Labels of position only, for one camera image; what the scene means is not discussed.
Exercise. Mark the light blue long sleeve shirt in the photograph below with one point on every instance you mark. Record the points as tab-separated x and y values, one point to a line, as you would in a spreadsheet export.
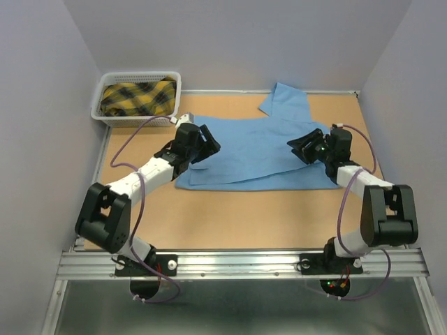
254	154

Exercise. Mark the aluminium mounting rail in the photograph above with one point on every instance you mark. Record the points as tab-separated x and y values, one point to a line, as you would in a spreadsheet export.
229	265

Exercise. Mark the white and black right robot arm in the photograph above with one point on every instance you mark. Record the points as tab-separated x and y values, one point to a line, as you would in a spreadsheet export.
388	212

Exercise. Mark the white plastic basket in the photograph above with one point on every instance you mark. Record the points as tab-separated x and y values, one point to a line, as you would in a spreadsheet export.
135	77

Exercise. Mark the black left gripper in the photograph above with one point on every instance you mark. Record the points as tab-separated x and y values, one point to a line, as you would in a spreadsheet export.
209	147

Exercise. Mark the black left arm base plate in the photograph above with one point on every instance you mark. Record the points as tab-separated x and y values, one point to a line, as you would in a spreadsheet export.
149	287

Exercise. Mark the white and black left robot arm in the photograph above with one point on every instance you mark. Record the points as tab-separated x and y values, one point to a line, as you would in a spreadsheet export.
105	215

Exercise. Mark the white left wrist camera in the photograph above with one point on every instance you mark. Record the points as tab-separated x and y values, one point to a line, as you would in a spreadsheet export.
186	118

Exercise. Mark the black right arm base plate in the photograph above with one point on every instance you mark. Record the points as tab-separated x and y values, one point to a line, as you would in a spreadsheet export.
335	272

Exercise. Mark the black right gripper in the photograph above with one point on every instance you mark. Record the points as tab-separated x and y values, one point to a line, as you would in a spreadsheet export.
303	152

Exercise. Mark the yellow plaid shirt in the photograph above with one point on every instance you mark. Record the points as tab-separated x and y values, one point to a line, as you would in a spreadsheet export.
143	99

